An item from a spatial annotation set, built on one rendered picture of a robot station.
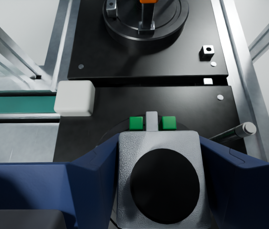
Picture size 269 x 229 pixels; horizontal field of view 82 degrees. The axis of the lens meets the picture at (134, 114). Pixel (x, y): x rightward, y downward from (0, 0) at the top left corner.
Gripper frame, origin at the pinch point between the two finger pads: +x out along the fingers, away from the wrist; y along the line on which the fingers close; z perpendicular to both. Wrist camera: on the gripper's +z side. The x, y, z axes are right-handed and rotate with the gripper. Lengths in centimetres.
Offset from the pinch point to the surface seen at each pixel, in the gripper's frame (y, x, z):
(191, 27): -8.0, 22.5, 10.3
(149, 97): -0.5, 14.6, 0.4
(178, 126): -3.6, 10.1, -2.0
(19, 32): 33, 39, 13
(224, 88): -11.1, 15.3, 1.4
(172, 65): -4.2, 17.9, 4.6
